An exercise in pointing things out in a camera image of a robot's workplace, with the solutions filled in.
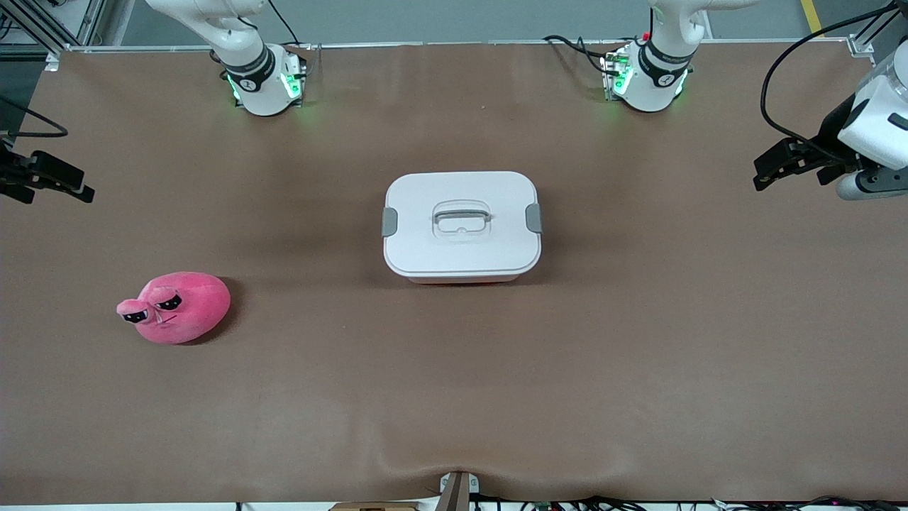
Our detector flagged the aluminium frame profile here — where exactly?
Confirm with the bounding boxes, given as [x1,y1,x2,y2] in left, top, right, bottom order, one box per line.
[0,0,107,72]
[848,0,908,57]

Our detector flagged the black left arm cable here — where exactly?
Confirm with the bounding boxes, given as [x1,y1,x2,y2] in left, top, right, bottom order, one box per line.
[760,0,908,153]

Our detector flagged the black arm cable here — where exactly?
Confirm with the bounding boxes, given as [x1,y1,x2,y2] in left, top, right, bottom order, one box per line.
[0,96,69,140]
[760,0,908,153]

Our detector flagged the brown table mat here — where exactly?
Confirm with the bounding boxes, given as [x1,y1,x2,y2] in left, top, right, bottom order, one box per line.
[0,41,908,506]

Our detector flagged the pink plastic storage box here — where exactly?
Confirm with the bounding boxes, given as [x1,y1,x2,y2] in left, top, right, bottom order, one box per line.
[408,273,522,285]

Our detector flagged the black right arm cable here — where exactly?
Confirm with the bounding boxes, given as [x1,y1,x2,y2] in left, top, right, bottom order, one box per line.
[0,96,69,140]

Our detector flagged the metal clamp bracket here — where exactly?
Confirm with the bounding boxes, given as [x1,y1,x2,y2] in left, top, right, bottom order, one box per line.
[438,471,480,511]

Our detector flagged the black base power cable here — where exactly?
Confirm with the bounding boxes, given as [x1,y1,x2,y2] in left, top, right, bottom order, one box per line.
[266,0,302,47]
[543,34,612,75]

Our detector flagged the white box lid grey clips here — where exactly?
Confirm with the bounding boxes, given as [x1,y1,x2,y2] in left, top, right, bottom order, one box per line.
[382,171,543,278]

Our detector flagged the pink plush toy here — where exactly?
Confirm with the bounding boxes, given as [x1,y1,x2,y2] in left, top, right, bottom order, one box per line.
[116,272,232,346]

